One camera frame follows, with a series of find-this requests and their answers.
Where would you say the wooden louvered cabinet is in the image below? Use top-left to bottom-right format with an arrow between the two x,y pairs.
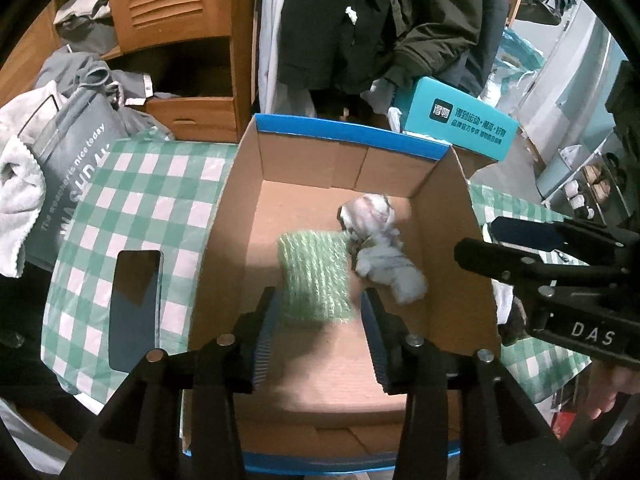
0,0 -> 258,143

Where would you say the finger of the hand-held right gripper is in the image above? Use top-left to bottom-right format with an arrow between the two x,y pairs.
454,238 -> 626,288
489,216 -> 640,261

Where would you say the grey printed bag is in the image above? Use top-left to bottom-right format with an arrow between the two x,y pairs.
22,92 -> 131,273

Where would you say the shoe rack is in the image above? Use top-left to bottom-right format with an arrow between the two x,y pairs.
562,147 -> 631,221

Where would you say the red paper item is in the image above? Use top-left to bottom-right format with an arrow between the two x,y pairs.
547,407 -> 583,441

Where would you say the black smartphone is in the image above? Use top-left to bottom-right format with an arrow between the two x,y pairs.
109,249 -> 165,373

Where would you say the green knitted cloth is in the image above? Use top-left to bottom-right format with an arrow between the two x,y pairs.
276,230 -> 357,325

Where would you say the person's right hand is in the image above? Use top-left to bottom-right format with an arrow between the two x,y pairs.
584,360 -> 640,420

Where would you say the black fuzzy cloth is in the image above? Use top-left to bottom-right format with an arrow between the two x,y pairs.
500,296 -> 532,347

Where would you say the white towel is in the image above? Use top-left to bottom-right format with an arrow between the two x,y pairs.
0,80 -> 63,278

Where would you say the translucent crumpled plastic bag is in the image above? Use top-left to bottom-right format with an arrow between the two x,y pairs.
487,27 -> 546,106

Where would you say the brown cardboard box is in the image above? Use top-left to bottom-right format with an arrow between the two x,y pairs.
452,147 -> 496,181

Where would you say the white hanging garment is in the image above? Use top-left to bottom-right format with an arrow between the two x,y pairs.
257,0 -> 321,116

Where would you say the grey crumpled garment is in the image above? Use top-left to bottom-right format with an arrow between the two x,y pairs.
35,45 -> 173,141

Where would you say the light blue bin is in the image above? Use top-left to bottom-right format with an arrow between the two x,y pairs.
537,152 -> 583,198

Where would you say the dark hanging jacket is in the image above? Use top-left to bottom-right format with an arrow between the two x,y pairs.
277,0 -> 483,96

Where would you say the cardboard box with blue rim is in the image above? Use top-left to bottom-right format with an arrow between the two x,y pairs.
181,112 -> 503,461

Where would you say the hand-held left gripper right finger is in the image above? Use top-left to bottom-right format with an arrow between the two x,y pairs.
360,287 -> 566,480

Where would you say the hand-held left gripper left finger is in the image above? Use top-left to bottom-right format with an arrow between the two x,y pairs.
60,286 -> 282,480

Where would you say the teal printed box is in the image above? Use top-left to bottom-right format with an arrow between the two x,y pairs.
402,76 -> 520,162

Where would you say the grey white rolled cloth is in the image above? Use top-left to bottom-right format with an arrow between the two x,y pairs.
337,192 -> 401,241

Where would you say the grey sock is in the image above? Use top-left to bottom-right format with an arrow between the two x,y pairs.
354,240 -> 430,305

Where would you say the grey white clothes pile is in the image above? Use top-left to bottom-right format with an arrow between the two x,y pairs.
52,0 -> 118,56

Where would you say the green checked tablecloth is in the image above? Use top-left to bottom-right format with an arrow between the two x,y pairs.
40,137 -> 593,406

